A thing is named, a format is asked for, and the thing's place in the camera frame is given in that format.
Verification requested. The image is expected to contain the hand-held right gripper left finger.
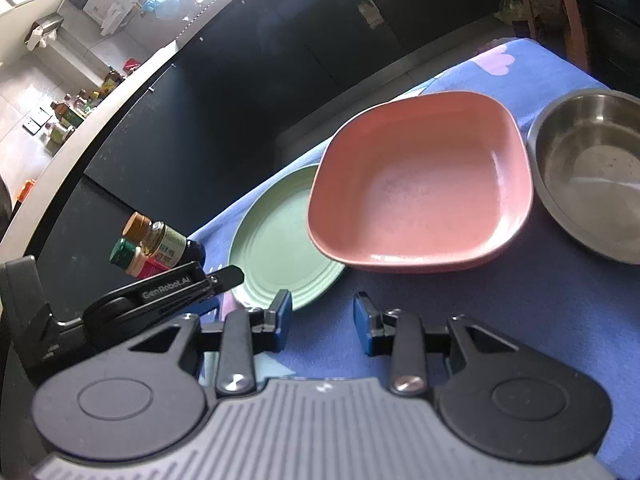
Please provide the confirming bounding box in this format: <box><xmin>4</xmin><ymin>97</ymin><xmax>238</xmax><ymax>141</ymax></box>
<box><xmin>127</xmin><ymin>289</ymin><xmax>293</xmax><ymax>397</ymax></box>

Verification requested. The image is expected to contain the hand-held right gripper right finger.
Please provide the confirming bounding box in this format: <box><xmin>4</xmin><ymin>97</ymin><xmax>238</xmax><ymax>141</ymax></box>
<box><xmin>353</xmin><ymin>294</ymin><xmax>523</xmax><ymax>397</ymax></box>

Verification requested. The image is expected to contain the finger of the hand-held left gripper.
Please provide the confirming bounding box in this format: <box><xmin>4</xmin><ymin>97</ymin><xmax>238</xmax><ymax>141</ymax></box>
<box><xmin>207</xmin><ymin>266</ymin><xmax>245</xmax><ymax>295</ymax></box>

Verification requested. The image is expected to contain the green round plate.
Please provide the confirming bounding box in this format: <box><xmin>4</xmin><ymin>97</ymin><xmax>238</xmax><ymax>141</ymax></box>
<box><xmin>227</xmin><ymin>162</ymin><xmax>348</xmax><ymax>311</ymax></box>

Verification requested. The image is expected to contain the pink square bowl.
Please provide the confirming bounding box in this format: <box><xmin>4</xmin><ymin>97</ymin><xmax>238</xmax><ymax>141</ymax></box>
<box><xmin>306</xmin><ymin>89</ymin><xmax>535</xmax><ymax>273</ymax></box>

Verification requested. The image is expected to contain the stainless steel bowl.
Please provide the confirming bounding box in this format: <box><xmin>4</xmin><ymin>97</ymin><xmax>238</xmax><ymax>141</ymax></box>
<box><xmin>526</xmin><ymin>89</ymin><xmax>640</xmax><ymax>265</ymax></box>

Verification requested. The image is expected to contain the green-lidded spice jar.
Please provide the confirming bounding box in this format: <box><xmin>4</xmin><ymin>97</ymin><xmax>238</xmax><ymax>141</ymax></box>
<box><xmin>110</xmin><ymin>237</ymin><xmax>168</xmax><ymax>280</ymax></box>

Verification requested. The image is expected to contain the brown-lidded soy sauce bottle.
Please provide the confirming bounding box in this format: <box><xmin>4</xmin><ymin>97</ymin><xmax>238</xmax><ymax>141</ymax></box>
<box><xmin>122</xmin><ymin>212</ymin><xmax>206</xmax><ymax>267</ymax></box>

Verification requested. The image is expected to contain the blue printed tablecloth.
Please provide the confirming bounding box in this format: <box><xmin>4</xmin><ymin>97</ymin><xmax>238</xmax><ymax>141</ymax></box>
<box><xmin>187</xmin><ymin>37</ymin><xmax>640</xmax><ymax>480</ymax></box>

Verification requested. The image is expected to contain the row of condiment bottles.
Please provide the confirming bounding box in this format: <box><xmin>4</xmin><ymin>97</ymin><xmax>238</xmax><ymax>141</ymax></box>
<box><xmin>47</xmin><ymin>67</ymin><xmax>126</xmax><ymax>153</ymax></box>

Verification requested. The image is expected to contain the pink plastic stool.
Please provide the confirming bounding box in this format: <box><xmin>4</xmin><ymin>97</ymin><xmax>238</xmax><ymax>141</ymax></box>
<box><xmin>512</xmin><ymin>0</ymin><xmax>591</xmax><ymax>71</ymax></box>

